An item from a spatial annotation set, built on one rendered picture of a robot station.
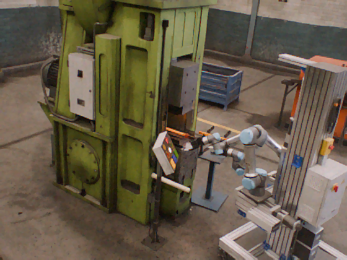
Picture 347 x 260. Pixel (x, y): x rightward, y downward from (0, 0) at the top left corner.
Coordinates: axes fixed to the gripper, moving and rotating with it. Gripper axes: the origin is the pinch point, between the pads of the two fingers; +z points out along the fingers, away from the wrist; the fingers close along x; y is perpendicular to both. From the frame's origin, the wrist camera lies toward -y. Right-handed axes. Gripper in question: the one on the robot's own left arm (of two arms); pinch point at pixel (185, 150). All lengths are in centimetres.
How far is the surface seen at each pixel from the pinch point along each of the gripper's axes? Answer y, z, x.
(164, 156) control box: 11.8, 11.5, 27.0
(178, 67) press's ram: 69, -20, -33
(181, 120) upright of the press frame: 5, 12, -76
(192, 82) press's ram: 48, -23, -48
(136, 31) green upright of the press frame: 116, 0, -25
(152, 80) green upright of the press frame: 71, 4, -15
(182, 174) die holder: -39, 26, -35
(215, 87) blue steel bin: -64, 18, -424
